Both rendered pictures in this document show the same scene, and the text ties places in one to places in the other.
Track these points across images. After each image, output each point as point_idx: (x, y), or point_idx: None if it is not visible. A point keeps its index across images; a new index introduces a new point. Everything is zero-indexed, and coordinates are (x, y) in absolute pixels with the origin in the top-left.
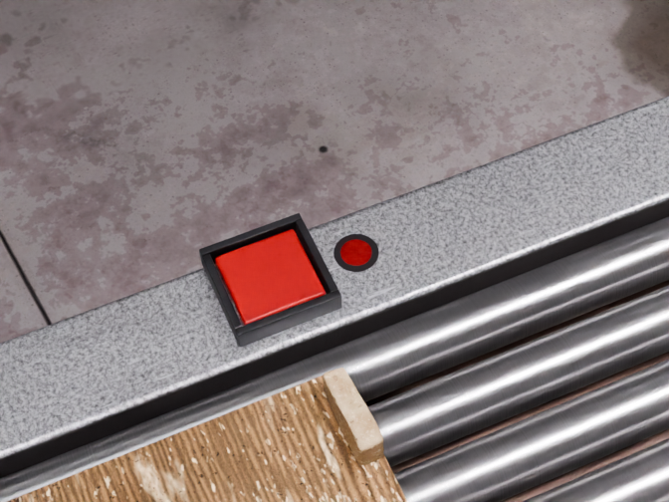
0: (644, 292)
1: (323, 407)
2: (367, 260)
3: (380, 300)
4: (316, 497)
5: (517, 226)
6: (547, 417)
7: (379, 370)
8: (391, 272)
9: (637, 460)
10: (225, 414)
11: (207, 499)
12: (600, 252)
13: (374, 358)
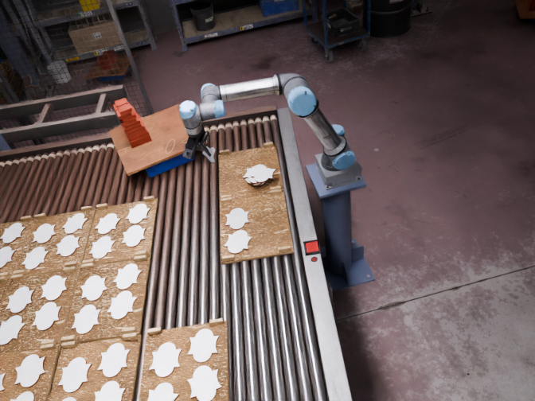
0: None
1: None
2: (312, 260)
3: (305, 260)
4: (276, 245)
5: (312, 280)
6: (279, 274)
7: (294, 258)
8: (309, 262)
9: (270, 283)
10: (290, 238)
11: (280, 235)
12: (303, 289)
13: (295, 257)
